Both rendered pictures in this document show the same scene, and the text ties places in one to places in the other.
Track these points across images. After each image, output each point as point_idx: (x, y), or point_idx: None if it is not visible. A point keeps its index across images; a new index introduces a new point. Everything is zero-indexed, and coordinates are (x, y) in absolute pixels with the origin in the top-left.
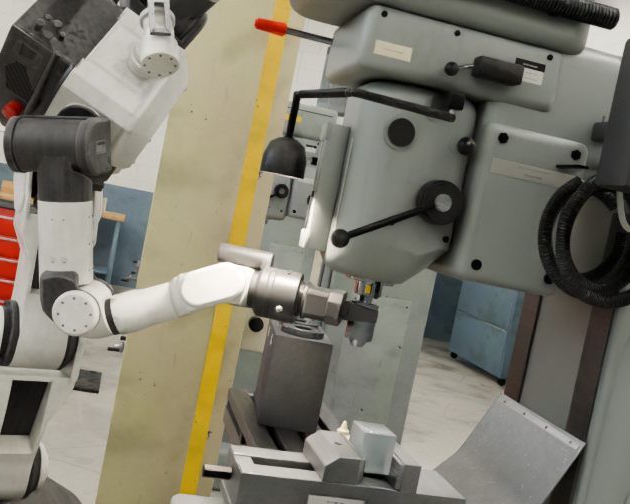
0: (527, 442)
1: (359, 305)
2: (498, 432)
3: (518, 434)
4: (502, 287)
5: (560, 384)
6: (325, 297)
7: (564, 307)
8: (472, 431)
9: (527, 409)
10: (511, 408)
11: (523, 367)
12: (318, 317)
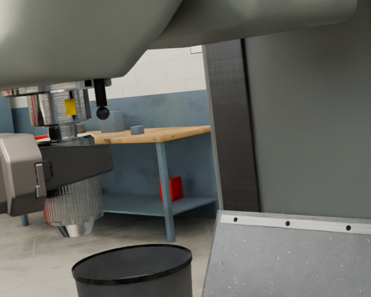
0: (328, 260)
1: (68, 147)
2: (257, 264)
3: (300, 255)
4: (300, 21)
5: (344, 159)
6: None
7: (303, 50)
8: (205, 279)
9: (288, 215)
10: (256, 224)
11: (251, 161)
12: None
